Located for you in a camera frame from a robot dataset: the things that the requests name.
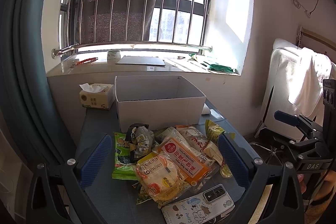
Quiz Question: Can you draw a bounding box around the clear jelly cup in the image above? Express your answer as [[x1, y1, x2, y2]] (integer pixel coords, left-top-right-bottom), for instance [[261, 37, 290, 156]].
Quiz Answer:
[[219, 164, 232, 178]]

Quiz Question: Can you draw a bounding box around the green seaweed snack bag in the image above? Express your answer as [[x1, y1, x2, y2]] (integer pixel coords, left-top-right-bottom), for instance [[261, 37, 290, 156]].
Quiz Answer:
[[112, 132, 137, 181]]

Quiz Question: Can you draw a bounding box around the orange Indian flying cake pack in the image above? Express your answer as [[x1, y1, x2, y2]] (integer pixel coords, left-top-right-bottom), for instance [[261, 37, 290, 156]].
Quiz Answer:
[[156, 136, 218, 193]]

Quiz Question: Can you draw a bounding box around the white red cartoon snack bag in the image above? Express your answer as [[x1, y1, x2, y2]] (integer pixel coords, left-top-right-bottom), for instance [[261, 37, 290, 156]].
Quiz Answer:
[[176, 126, 223, 165]]

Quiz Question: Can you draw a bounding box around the black kuromi snack bag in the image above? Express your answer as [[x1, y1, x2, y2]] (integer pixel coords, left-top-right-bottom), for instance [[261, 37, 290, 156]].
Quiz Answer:
[[125, 123, 155, 163]]

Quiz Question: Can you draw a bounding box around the yellow round cake pack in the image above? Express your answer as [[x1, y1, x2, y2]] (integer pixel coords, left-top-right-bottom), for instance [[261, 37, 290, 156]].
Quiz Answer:
[[133, 151, 191, 208]]

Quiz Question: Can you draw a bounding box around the green garlic peas bag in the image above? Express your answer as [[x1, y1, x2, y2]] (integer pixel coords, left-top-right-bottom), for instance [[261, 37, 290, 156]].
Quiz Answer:
[[205, 119, 236, 145]]

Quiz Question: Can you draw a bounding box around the white text snack bag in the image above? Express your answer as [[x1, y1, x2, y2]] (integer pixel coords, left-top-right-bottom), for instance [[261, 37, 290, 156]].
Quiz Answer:
[[154, 127, 185, 143]]

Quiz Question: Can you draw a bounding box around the white cushioned chair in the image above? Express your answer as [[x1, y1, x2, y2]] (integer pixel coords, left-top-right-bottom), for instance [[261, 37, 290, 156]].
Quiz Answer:
[[261, 38, 324, 141]]

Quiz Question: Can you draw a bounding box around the white towel on chair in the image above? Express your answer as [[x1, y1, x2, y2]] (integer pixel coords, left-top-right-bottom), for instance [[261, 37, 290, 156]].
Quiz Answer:
[[288, 48, 335, 117]]

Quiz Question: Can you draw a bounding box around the phone with cartoon case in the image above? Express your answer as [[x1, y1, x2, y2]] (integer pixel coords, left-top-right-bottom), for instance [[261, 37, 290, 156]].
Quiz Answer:
[[162, 184, 235, 224]]

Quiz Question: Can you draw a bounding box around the tissue pack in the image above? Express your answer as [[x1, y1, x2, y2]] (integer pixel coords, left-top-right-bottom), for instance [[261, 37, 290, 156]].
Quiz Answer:
[[79, 83, 115, 110]]

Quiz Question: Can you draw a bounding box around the dark teal curtain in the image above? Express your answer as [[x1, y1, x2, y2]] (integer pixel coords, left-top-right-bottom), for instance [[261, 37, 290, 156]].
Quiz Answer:
[[1, 0, 76, 169]]

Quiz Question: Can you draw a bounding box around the green plastic bag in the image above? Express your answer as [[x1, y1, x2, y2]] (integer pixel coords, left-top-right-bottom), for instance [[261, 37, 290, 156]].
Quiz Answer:
[[189, 53, 236, 74]]

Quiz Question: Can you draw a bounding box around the white cardboard box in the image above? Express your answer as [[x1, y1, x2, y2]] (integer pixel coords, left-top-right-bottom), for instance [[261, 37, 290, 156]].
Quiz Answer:
[[114, 75, 206, 132]]

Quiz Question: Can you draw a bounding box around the tape roll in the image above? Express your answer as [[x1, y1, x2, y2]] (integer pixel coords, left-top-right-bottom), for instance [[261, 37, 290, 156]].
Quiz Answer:
[[107, 50, 121, 62]]

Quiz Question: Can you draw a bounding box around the grey flat board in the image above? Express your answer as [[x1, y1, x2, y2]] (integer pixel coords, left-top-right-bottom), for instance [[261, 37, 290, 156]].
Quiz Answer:
[[117, 56, 165, 66]]

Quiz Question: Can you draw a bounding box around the steel window railing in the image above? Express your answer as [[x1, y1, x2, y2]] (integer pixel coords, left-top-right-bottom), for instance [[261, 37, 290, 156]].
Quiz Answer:
[[51, 0, 212, 57]]

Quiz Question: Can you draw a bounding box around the orange handled tool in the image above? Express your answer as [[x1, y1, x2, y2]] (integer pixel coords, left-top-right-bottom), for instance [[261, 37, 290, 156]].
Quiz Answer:
[[70, 57, 98, 68]]

